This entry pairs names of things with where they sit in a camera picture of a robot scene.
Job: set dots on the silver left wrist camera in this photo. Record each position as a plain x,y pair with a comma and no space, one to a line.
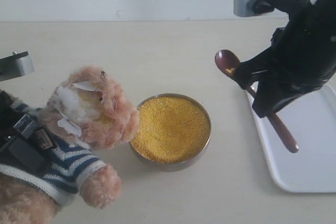
16,65

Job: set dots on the tan teddy bear striped shirt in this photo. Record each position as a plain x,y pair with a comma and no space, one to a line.
87,112

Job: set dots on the yellow millet grains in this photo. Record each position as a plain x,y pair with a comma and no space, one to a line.
173,127

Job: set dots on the metal bowl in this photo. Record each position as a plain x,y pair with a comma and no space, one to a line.
170,166

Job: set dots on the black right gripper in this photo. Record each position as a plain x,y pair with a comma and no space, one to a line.
301,59

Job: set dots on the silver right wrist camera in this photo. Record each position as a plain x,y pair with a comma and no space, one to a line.
251,8

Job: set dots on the white rectangular plastic tray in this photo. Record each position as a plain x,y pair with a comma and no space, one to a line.
311,121

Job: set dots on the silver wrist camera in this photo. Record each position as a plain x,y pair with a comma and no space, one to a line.
16,65
251,8

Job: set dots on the brown wooden spoon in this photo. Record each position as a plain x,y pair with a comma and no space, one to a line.
227,62

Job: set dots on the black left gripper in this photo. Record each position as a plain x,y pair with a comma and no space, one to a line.
15,151

